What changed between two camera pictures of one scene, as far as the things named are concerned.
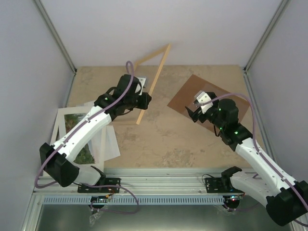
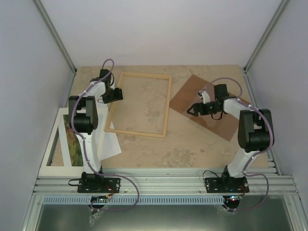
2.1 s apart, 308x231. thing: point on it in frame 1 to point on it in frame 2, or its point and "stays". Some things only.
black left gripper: x=144 y=104 to x=118 y=96
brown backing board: x=185 y=96 stays
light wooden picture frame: x=166 y=47 to x=114 y=105
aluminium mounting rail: x=147 y=180 stays
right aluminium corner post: x=284 y=5 stays
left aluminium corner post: x=55 y=35 stays
